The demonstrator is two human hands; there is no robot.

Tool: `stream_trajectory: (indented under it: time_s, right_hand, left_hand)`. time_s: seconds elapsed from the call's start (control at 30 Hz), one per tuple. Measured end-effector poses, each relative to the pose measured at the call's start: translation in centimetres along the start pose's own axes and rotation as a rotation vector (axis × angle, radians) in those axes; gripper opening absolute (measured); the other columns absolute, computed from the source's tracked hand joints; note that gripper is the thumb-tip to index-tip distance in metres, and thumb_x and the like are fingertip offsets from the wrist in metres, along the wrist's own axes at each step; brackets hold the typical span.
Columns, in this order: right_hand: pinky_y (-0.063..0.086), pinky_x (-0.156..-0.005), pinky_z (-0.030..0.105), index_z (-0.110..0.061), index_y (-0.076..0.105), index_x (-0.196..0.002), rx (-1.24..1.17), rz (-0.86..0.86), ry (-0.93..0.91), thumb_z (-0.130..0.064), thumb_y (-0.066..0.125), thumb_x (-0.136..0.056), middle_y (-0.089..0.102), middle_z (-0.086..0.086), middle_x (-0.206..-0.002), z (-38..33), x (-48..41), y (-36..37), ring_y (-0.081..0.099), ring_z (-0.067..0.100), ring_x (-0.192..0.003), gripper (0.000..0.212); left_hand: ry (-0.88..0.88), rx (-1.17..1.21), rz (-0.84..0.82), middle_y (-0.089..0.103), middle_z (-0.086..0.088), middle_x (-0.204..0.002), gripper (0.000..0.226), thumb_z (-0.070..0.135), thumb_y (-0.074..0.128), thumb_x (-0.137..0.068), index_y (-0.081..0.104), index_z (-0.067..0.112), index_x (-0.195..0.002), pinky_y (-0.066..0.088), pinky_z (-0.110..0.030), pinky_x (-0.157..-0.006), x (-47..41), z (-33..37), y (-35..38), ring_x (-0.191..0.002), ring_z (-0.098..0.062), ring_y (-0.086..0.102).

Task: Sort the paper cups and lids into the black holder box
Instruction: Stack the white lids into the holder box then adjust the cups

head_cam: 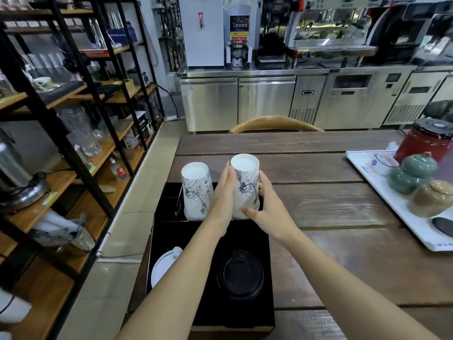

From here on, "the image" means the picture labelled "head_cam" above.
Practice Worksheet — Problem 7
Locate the person's left hand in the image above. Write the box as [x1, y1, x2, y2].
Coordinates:
[204, 161, 238, 238]

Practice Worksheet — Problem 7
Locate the person's right hand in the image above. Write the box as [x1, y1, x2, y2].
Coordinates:
[242, 170, 302, 245]

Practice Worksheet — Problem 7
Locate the white paper cup with drawing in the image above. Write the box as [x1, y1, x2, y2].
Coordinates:
[181, 162, 215, 222]
[230, 154, 260, 220]

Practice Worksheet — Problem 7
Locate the person's left forearm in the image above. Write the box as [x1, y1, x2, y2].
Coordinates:
[116, 223, 231, 340]

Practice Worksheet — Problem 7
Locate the person's right forearm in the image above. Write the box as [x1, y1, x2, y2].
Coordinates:
[271, 228, 441, 340]

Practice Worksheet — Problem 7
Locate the black plastic cup lid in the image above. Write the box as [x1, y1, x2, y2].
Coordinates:
[216, 249, 265, 302]

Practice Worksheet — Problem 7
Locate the wooden chair backrest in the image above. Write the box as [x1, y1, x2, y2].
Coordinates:
[229, 115, 325, 134]

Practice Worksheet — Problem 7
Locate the black compartment tray box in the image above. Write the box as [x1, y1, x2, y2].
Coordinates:
[145, 182, 276, 332]

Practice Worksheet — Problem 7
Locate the stainless steel counter cabinet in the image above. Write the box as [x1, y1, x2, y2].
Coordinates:
[178, 64, 453, 133]

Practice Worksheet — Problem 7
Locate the white black cardboard box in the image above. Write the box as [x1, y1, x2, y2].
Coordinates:
[122, 111, 155, 150]

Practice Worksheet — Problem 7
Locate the white plastic cup lid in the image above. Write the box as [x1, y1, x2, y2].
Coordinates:
[151, 246, 183, 289]

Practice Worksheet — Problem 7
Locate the small clear plastic bottle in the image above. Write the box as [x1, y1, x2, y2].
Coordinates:
[109, 157, 127, 182]

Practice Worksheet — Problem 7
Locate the white rectangular serving tray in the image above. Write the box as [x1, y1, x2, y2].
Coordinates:
[345, 149, 453, 252]

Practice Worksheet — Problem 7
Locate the white small cup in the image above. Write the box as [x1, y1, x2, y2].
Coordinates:
[371, 151, 401, 177]

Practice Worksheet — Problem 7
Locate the white water boiler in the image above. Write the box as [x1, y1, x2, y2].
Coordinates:
[178, 0, 226, 68]

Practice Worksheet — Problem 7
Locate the cup sealing machine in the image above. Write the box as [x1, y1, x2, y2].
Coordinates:
[223, 0, 263, 70]

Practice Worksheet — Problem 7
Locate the clear glass pitcher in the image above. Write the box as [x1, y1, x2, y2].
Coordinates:
[56, 105, 104, 157]

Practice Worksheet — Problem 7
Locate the green ceramic lidded jar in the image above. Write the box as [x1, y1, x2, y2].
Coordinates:
[387, 152, 439, 195]

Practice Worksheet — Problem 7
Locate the clear plastic bag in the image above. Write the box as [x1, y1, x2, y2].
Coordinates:
[33, 208, 97, 258]

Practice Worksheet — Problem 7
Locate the blue box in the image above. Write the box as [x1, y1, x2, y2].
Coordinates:
[105, 26, 139, 47]

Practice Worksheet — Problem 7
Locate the chrome red espresso machine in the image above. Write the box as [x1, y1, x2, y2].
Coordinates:
[285, 0, 390, 70]

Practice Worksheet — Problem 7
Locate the tan ceramic lidded jar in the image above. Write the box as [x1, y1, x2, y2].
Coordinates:
[407, 179, 453, 218]

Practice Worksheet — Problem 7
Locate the red jar with black lid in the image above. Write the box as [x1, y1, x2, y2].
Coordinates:
[393, 117, 453, 167]

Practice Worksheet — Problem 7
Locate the black metal wooden shelf rack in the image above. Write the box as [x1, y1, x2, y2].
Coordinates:
[0, 0, 166, 340]

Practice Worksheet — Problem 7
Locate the white patterned mug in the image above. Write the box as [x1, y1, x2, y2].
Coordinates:
[31, 76, 58, 93]

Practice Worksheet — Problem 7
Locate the dark green bag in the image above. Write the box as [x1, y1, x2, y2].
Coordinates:
[423, 100, 453, 123]

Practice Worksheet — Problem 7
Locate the stainless steel kettle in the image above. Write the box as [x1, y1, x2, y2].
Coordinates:
[0, 128, 51, 213]

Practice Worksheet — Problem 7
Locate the black beverage machine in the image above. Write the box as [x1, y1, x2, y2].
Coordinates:
[367, 0, 453, 67]

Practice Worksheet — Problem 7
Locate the white cloth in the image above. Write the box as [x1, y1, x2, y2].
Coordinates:
[0, 288, 33, 325]

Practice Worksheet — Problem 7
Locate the black power cable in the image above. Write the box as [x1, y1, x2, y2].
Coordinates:
[157, 84, 182, 119]

